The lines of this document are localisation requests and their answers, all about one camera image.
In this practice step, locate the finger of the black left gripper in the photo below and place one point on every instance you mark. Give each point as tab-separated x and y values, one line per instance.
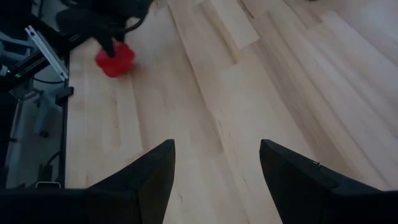
109	46

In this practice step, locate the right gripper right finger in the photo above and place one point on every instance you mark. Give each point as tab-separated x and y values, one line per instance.
298	186

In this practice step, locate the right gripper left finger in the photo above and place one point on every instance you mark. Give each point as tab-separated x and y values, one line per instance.
146	186

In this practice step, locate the red apple with stem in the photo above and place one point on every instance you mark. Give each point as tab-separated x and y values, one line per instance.
119	63

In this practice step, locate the silver aluminium extrusion bar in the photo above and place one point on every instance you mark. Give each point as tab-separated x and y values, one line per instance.
49	56

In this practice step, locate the grey chair base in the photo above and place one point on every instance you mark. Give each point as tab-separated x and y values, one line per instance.
40	109

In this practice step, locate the black table frame edge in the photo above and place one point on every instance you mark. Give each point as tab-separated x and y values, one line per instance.
63	130

